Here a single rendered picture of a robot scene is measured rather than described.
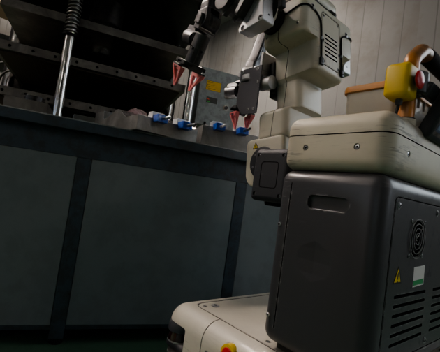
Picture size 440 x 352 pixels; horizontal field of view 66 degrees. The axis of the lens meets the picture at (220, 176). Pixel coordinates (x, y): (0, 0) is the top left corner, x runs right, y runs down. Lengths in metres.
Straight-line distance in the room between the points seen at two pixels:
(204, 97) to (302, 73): 1.37
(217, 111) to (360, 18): 2.54
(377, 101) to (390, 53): 3.23
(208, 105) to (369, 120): 1.78
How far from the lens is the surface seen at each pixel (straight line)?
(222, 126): 1.40
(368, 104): 0.92
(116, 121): 1.46
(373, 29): 4.36
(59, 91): 2.18
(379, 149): 0.70
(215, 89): 2.44
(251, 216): 1.50
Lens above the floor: 0.61
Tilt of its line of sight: 3 degrees up
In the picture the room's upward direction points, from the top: 8 degrees clockwise
